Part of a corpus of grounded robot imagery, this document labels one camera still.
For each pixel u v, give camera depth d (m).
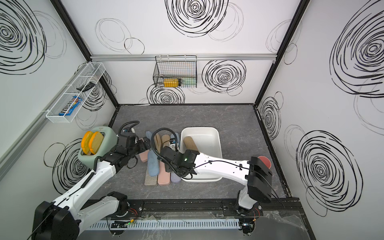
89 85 0.81
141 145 0.74
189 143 0.93
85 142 0.74
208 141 0.99
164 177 0.81
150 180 0.80
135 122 0.66
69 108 0.67
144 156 0.86
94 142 0.75
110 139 0.83
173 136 0.65
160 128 0.60
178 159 0.56
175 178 0.81
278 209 0.73
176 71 0.99
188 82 0.87
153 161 0.83
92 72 0.92
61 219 0.38
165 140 0.65
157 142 0.93
